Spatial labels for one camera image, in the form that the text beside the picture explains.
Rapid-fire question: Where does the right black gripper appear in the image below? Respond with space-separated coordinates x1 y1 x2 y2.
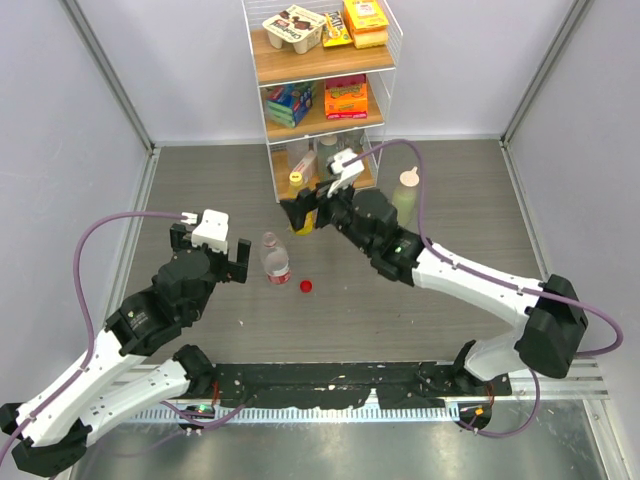
282 172 376 254

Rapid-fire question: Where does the yellow honey pomelo drink bottle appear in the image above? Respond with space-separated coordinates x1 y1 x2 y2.
286 171 316 237

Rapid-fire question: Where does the clear red-label water bottle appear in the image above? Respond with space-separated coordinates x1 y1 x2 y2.
260 232 291 285

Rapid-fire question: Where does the red bottle cap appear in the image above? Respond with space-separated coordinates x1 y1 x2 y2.
299 280 313 293

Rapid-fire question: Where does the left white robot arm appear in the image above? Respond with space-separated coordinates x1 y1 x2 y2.
1 224 251 477

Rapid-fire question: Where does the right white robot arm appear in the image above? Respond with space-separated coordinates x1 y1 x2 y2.
280 186 588 395

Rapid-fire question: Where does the grey green bottle on shelf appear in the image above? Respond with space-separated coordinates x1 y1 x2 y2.
317 134 339 174

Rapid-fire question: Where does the green squeeze bottle beige cap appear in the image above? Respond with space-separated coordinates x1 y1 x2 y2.
392 166 420 227

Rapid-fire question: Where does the white red small box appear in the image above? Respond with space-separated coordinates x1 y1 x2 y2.
291 149 317 183

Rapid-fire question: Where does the clear glass jar on shelf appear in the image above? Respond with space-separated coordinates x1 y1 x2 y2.
341 129 364 155

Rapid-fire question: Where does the blue green box stack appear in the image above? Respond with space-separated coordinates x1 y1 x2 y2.
265 81 317 128

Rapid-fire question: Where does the orange snack box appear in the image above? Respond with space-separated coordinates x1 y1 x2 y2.
324 74 368 120

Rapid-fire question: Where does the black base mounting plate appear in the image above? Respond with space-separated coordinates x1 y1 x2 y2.
180 361 512 410

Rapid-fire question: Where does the yellow M&M candy bag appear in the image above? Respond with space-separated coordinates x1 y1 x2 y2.
322 11 353 48

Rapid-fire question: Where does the chocolate pudding cup pack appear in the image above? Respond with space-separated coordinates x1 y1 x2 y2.
262 5 326 55

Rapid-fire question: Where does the yellow sponge pack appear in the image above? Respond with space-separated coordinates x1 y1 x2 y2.
343 0 389 49

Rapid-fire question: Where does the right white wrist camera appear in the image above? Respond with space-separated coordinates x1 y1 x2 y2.
320 148 364 198

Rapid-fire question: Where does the white wire shelf rack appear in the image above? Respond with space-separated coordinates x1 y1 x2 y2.
241 1 403 200

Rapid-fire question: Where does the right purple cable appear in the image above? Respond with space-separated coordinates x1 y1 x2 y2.
344 138 625 357

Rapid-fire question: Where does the slotted aluminium cable rail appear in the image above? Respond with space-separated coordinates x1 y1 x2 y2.
128 403 460 425

